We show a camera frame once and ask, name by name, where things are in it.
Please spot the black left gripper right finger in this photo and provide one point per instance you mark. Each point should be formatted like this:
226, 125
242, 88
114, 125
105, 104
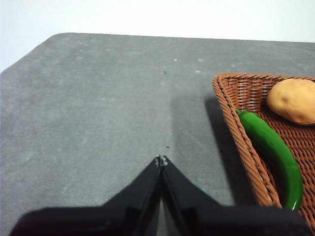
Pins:
221, 221

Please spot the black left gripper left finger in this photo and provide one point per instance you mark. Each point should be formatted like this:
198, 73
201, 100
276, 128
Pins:
110, 221

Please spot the brown wicker basket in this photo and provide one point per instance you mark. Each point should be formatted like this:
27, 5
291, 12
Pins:
248, 152

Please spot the yellow-brown potato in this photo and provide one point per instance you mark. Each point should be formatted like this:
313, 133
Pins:
292, 100

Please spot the green pepper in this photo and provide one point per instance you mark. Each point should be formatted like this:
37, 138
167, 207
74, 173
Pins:
275, 150

